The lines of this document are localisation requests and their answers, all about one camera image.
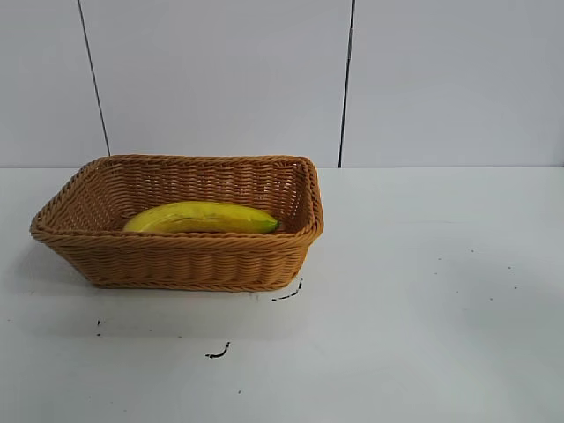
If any tan woven wicker basket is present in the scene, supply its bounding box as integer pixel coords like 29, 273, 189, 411
29, 153, 325, 293

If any yellow banana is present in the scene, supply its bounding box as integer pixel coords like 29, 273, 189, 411
122, 200, 281, 235

